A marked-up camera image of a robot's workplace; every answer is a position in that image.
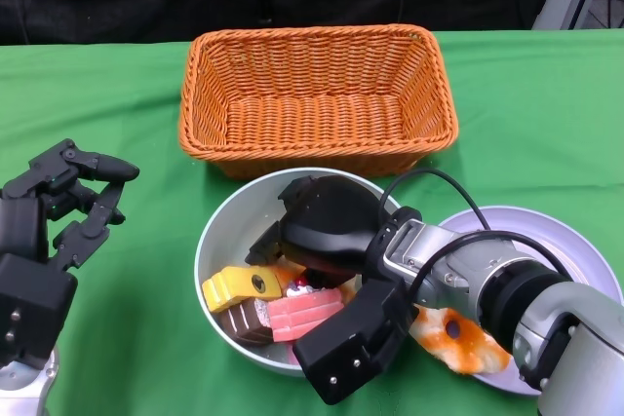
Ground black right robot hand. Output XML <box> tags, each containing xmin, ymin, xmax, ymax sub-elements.
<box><xmin>243</xmin><ymin>174</ymin><xmax>420</xmax><ymax>405</ymax></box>

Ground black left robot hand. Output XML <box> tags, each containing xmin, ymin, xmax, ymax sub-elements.
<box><xmin>0</xmin><ymin>138</ymin><xmax>141</xmax><ymax>373</ymax></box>

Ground orange swirl ring bread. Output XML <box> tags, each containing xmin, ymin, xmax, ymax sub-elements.
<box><xmin>275</xmin><ymin>262</ymin><xmax>361</xmax><ymax>308</ymax></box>
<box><xmin>409</xmin><ymin>306</ymin><xmax>513</xmax><ymax>377</ymax></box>

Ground pale green bowl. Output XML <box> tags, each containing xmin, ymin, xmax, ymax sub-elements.
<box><xmin>193</xmin><ymin>167</ymin><xmax>404</xmax><ymax>378</ymax></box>

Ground salmon block cake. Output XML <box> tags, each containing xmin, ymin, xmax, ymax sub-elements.
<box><xmin>266</xmin><ymin>288</ymin><xmax>345</xmax><ymax>343</ymax></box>

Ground orange wicker basket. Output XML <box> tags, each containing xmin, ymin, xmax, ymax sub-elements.
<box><xmin>177</xmin><ymin>23</ymin><xmax>459</xmax><ymax>179</ymax></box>

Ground yellow layered cake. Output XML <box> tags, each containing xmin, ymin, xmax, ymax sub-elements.
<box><xmin>202</xmin><ymin>264</ymin><xmax>283</xmax><ymax>314</ymax></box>

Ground chocolate layered cake with cherry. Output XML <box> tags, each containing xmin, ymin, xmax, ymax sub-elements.
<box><xmin>218</xmin><ymin>297</ymin><xmax>274</xmax><ymax>347</ymax></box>

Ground lavender plate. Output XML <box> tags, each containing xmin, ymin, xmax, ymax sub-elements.
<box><xmin>436</xmin><ymin>206</ymin><xmax>624</xmax><ymax>396</ymax></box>

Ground small red berries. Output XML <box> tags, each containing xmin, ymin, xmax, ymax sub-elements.
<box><xmin>286</xmin><ymin>277</ymin><xmax>313</xmax><ymax>298</ymax></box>

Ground green tablecloth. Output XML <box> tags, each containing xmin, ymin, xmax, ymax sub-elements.
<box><xmin>0</xmin><ymin>28</ymin><xmax>624</xmax><ymax>416</ymax></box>

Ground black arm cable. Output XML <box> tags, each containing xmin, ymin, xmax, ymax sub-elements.
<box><xmin>378</xmin><ymin>168</ymin><xmax>571</xmax><ymax>303</ymax></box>

